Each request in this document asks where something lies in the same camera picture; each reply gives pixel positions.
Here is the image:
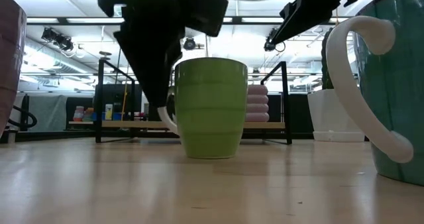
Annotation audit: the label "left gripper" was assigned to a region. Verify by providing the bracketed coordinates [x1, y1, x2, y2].
[97, 0, 186, 108]

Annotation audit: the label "green and white mug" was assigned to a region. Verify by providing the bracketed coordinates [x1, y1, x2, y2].
[157, 57, 249, 160]

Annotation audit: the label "lilac ribbed mug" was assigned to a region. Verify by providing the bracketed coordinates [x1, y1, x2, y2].
[245, 84, 270, 123]

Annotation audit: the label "purple mug white handle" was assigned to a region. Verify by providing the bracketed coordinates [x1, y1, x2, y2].
[0, 0, 27, 137]

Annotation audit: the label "black ceiling spotlight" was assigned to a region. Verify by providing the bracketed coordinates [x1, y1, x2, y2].
[183, 37, 197, 51]

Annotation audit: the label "green cactus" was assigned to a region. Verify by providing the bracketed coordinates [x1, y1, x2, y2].
[320, 27, 335, 91]

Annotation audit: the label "pink jar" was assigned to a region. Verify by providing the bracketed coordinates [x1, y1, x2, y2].
[73, 105, 85, 122]

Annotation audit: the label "black track spotlights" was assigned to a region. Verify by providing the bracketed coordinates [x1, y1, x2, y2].
[41, 27, 76, 52]

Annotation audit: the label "white faceted planter pot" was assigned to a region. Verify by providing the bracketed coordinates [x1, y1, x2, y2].
[307, 88, 365, 142]

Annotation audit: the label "black ceiling camera with cable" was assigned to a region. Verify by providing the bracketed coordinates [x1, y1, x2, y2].
[264, 34, 286, 52]

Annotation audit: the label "black frame wooden shelf rack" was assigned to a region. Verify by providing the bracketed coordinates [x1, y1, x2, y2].
[95, 58, 293, 145]

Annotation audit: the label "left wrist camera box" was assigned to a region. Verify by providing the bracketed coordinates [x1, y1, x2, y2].
[184, 0, 229, 38]

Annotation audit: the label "teal mug white handle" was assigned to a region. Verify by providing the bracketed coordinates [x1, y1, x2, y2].
[325, 0, 424, 187]

